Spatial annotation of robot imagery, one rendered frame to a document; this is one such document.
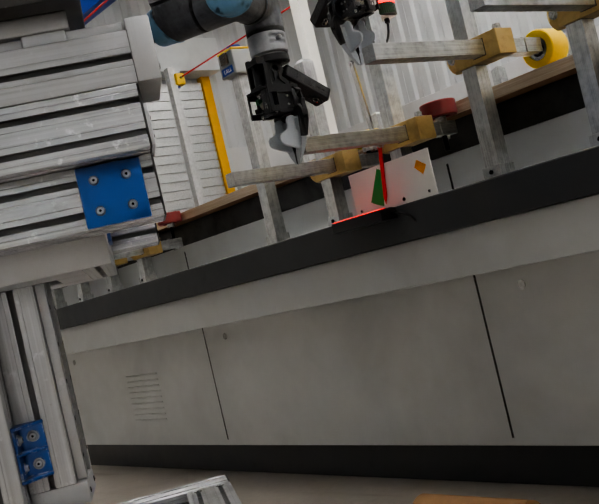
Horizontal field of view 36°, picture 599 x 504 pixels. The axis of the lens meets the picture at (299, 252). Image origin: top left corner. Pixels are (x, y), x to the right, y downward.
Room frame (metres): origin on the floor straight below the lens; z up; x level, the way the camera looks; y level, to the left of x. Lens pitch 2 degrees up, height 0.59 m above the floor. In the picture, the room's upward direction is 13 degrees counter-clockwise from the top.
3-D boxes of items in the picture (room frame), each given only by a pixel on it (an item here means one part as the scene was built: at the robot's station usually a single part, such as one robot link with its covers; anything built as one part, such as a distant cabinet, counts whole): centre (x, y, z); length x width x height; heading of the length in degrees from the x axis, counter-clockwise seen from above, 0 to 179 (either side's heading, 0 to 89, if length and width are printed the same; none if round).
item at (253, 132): (2.42, 0.05, 0.93); 0.05 x 0.05 x 0.45; 38
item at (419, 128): (2.00, -0.28, 0.85); 0.14 x 0.06 x 0.05; 38
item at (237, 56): (2.42, 0.04, 1.18); 0.07 x 0.07 x 0.08; 38
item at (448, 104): (2.04, -0.37, 0.85); 0.08 x 0.08 x 0.11
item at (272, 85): (1.78, -0.03, 0.96); 0.09 x 0.08 x 0.12; 128
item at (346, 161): (2.19, -0.13, 0.84); 0.14 x 0.06 x 0.05; 38
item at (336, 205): (2.21, -0.11, 0.87); 0.04 x 0.04 x 0.48; 38
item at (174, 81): (4.72, 0.41, 1.25); 0.09 x 0.08 x 1.10; 38
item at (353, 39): (1.92, -0.21, 1.05); 0.06 x 0.03 x 0.09; 37
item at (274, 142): (1.79, -0.02, 0.86); 0.06 x 0.03 x 0.09; 128
